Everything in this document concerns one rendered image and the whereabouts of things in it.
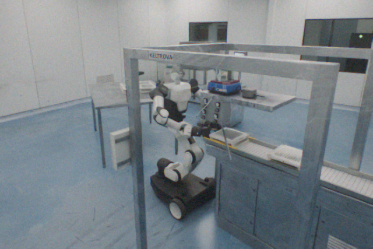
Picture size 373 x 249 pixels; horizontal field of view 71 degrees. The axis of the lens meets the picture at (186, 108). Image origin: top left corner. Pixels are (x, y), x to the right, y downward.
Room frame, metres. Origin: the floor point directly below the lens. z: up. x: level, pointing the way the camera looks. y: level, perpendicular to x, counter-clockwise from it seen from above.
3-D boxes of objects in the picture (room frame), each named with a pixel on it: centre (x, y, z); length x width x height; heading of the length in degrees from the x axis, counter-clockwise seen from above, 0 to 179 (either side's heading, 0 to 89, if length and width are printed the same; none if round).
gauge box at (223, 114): (2.00, -0.23, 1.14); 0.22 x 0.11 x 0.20; 46
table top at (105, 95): (3.91, 0.88, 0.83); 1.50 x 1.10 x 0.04; 23
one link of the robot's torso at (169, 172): (2.48, 0.10, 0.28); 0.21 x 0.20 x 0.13; 46
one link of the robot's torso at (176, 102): (2.51, 0.13, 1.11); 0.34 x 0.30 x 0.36; 136
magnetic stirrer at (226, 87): (2.05, -0.30, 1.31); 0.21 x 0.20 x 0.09; 136
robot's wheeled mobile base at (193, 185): (2.46, 0.07, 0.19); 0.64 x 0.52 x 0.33; 46
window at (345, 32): (6.06, -3.36, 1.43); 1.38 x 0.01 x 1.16; 54
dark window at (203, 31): (8.02, -0.61, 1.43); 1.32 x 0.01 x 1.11; 54
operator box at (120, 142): (1.61, 0.42, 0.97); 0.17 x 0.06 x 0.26; 136
